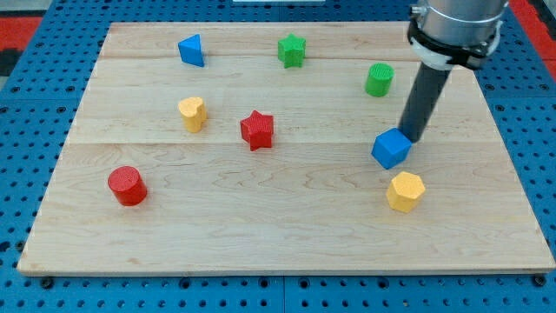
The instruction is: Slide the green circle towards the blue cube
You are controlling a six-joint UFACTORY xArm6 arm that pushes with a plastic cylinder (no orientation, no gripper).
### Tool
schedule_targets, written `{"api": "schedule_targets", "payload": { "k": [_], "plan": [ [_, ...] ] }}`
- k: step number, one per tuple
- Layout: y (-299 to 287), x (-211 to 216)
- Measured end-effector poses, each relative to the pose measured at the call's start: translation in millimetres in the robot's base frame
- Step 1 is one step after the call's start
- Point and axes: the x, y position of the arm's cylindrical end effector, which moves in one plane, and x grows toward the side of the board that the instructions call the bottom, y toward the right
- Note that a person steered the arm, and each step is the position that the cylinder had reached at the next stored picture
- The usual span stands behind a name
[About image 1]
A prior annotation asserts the wooden board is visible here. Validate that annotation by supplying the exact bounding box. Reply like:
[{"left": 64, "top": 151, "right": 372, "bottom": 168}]
[{"left": 17, "top": 22, "right": 555, "bottom": 276}]

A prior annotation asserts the red star block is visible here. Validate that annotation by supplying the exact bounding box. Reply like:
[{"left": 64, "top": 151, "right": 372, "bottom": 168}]
[{"left": 240, "top": 110, "right": 274, "bottom": 151}]

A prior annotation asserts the blue cube block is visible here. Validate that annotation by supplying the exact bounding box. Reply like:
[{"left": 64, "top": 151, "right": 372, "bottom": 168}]
[{"left": 371, "top": 128, "right": 412, "bottom": 170}]

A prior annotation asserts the green star block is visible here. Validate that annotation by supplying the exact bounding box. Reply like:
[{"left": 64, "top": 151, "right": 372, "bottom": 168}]
[{"left": 277, "top": 33, "right": 306, "bottom": 69}]

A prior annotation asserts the red cylinder block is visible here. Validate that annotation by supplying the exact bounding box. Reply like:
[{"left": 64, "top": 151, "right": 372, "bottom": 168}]
[{"left": 108, "top": 166, "right": 148, "bottom": 206}]

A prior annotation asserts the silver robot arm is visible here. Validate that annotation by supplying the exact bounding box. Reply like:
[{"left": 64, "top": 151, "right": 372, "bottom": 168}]
[{"left": 407, "top": 0, "right": 509, "bottom": 71}]

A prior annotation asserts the blue triangle block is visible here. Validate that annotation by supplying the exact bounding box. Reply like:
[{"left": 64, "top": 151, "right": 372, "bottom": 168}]
[{"left": 177, "top": 34, "right": 205, "bottom": 67}]

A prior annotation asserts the green cylinder block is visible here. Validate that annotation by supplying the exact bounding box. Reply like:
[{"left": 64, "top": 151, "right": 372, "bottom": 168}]
[{"left": 364, "top": 63, "right": 394, "bottom": 97}]

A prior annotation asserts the yellow hexagon block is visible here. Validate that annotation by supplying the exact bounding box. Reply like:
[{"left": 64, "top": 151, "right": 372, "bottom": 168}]
[{"left": 386, "top": 171, "right": 426, "bottom": 213}]

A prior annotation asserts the yellow heart block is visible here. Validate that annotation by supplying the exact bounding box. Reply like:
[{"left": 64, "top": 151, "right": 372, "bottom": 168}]
[{"left": 178, "top": 97, "right": 207, "bottom": 133}]

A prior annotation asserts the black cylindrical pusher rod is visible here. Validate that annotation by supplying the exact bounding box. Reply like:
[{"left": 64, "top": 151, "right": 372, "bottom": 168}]
[{"left": 398, "top": 63, "right": 451, "bottom": 143}]

